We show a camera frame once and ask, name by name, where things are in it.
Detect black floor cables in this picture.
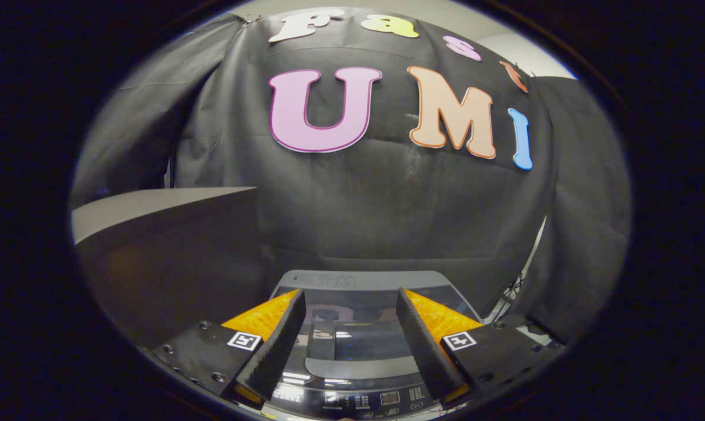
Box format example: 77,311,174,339
491,274,527,323

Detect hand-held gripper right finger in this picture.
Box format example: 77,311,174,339
396,288,565,410

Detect black backdrop cloth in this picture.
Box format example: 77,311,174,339
70,7,632,346

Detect grey top-load washing machine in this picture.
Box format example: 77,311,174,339
235,270,505,421

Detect beige and grey cabinet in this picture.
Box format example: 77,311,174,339
71,187,266,351

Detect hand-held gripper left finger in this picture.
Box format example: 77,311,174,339
152,288,307,409

